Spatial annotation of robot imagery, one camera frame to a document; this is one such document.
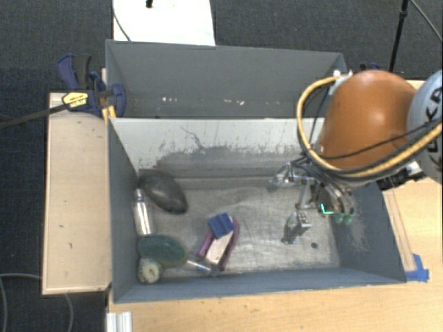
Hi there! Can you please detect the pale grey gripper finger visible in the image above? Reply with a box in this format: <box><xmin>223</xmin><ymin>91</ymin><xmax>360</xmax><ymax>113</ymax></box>
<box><xmin>281</xmin><ymin>212</ymin><xmax>300</xmax><ymax>245</ymax></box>
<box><xmin>292</xmin><ymin>212</ymin><xmax>313</xmax><ymax>239</ymax></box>

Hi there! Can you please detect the grey metal bin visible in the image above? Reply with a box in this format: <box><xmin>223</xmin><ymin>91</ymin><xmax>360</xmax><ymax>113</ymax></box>
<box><xmin>105</xmin><ymin>39</ymin><xmax>408</xmax><ymax>304</ymax></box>

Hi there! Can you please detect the blue block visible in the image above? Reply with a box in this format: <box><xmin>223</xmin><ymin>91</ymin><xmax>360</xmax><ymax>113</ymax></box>
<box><xmin>208</xmin><ymin>212</ymin><xmax>234</xmax><ymax>239</ymax></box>

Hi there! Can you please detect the silver and blue pen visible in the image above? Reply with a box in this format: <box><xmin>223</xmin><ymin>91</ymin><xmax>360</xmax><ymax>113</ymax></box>
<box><xmin>186</xmin><ymin>259</ymin><xmax>222</xmax><ymax>277</ymax></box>

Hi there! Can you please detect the dark green oval sponge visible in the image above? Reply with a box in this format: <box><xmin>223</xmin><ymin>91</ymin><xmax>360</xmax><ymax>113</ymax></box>
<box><xmin>137</xmin><ymin>234</ymin><xmax>190</xmax><ymax>269</ymax></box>

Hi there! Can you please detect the dark grey oval object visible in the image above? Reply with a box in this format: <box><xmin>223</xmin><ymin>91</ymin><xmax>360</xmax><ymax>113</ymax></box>
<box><xmin>138</xmin><ymin>169</ymin><xmax>189</xmax><ymax>215</ymax></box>

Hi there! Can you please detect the clear plastic bottle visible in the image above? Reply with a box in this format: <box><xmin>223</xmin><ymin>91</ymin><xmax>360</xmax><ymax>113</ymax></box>
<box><xmin>132</xmin><ymin>187</ymin><xmax>155</xmax><ymax>237</ymax></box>

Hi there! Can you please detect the pale wood flat board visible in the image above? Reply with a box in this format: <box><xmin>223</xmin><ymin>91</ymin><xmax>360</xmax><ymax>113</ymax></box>
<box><xmin>41</xmin><ymin>91</ymin><xmax>114</xmax><ymax>295</ymax></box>

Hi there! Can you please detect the black cylinder on white bracket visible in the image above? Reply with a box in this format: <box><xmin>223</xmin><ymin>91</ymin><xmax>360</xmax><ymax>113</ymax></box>
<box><xmin>376</xmin><ymin>160</ymin><xmax>427</xmax><ymax>191</ymax></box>

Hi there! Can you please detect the cream round ring toy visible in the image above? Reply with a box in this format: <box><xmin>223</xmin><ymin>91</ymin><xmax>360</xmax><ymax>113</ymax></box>
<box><xmin>137</xmin><ymin>257</ymin><xmax>163</xmax><ymax>285</ymax></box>

